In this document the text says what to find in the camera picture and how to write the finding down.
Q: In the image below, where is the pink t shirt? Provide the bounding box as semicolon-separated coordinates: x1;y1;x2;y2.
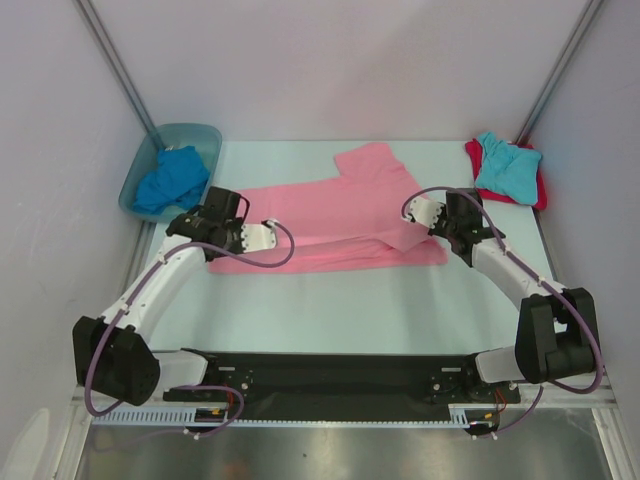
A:
209;143;448;275

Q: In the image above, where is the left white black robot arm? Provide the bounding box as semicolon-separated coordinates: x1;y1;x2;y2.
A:
72;187;250;417

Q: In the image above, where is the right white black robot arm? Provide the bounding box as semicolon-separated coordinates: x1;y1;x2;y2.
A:
435;187;604;401

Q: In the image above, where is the blue crumpled t shirt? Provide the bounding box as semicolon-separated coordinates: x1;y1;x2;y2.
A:
133;146;210;215

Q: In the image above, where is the teal folded t shirt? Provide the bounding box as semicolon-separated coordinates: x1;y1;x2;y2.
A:
475;132;542;206

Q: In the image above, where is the red folded t shirt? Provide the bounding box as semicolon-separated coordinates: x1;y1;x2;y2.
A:
465;132;547;210

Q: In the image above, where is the teal plastic bin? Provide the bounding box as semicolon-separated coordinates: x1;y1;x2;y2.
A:
118;123;222;223

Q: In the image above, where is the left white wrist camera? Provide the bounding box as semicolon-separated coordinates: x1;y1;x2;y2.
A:
240;219;278;253

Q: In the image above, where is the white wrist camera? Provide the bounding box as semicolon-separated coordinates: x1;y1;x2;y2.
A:
403;196;447;238
240;219;278;253

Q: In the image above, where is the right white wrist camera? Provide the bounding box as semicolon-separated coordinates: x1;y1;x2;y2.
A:
403;196;447;238

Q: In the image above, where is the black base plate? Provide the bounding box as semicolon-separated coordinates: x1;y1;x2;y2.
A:
149;347;586;422

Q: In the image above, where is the right slotted cable duct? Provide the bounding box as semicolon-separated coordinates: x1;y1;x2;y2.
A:
449;403;507;430

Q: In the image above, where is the slotted cable duct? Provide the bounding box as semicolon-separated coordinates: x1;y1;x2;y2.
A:
93;406;228;427
449;403;507;430

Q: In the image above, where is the left slotted cable duct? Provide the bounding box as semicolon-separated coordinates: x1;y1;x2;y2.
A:
93;406;228;427

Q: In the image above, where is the front aluminium rail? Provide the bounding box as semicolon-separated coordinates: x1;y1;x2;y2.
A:
69;364;617;407

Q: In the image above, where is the left aluminium corner post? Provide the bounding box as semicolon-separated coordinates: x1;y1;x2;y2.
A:
72;0;156;133

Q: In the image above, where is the aluminium corner post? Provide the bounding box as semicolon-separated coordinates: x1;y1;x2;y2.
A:
72;0;156;133
515;0;608;145

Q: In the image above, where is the right aluminium corner post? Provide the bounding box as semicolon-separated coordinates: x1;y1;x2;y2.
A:
515;0;608;145

